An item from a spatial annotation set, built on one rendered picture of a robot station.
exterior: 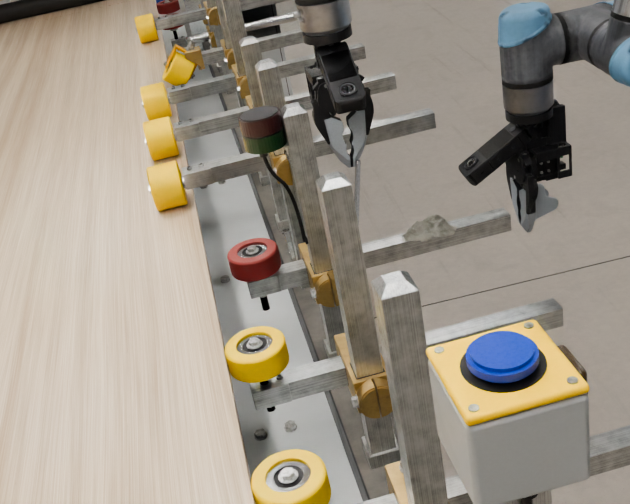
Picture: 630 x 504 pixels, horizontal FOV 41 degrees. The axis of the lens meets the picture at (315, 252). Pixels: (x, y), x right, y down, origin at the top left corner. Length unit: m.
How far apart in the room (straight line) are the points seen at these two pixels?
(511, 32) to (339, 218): 0.45
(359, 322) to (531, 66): 0.48
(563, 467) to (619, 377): 1.92
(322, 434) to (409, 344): 0.63
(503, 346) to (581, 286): 2.30
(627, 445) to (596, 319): 1.63
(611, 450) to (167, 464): 0.49
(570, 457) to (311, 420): 0.94
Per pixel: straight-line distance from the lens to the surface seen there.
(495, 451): 0.48
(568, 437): 0.50
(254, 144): 1.18
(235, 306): 1.74
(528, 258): 2.94
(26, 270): 1.49
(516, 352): 0.49
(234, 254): 1.32
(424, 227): 1.37
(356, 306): 1.04
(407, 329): 0.76
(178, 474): 0.96
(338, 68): 1.22
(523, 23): 1.28
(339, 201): 0.97
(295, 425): 1.40
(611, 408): 2.33
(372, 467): 1.19
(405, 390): 0.80
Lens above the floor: 1.53
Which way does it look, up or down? 29 degrees down
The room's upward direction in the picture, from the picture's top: 11 degrees counter-clockwise
